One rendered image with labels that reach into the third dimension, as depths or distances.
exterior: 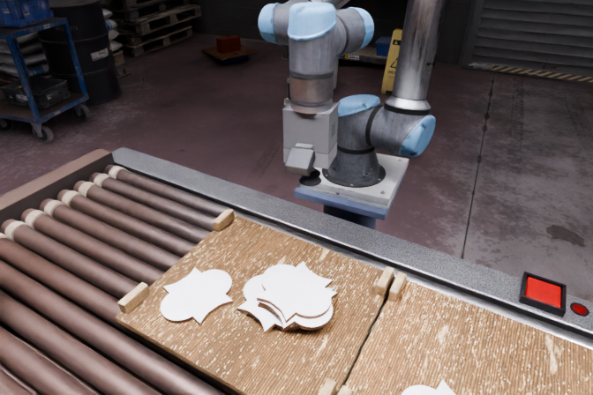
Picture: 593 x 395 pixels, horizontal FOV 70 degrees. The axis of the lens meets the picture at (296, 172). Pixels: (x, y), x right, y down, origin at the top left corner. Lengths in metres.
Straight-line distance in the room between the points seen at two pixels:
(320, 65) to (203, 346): 0.50
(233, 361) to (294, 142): 0.38
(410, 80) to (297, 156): 0.45
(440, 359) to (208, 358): 0.38
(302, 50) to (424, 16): 0.45
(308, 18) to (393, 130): 0.50
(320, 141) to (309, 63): 0.14
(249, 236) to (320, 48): 0.47
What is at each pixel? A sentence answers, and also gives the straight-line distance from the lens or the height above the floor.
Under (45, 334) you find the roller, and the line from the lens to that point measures 0.92.
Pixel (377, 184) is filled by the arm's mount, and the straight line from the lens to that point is 1.21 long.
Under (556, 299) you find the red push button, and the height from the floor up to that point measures 0.93.
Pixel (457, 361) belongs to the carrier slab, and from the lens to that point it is 0.79.
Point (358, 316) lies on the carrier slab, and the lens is 0.81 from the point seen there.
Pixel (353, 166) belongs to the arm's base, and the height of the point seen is 0.95.
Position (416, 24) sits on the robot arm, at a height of 1.34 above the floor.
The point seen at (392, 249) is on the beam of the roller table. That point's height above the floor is 0.92.
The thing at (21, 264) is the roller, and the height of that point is 0.91.
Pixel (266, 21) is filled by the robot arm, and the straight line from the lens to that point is 0.86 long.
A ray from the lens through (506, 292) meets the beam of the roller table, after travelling 0.96.
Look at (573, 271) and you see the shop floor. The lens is 2.61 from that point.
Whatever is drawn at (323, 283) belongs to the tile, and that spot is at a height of 0.98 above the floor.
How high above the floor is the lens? 1.56
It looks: 32 degrees down
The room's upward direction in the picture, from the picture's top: straight up
